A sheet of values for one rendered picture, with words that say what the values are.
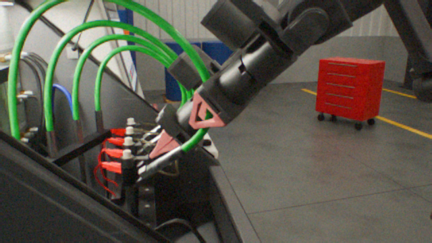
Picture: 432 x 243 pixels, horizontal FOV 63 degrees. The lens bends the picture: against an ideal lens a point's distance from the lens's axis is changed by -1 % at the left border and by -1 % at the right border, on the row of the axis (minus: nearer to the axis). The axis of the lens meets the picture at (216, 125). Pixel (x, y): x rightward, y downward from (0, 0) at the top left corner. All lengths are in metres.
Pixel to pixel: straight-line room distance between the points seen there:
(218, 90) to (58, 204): 0.25
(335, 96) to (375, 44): 4.47
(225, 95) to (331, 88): 4.48
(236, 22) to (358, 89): 4.36
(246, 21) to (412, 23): 0.55
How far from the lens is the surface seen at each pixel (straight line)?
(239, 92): 0.49
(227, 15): 0.45
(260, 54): 0.46
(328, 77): 4.96
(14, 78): 0.72
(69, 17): 1.05
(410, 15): 0.94
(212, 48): 5.54
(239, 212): 0.86
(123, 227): 0.40
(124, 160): 0.73
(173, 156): 0.60
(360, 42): 9.01
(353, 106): 4.84
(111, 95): 1.02
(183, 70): 0.65
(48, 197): 0.39
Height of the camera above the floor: 1.39
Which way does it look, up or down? 17 degrees down
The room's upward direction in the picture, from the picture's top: straight up
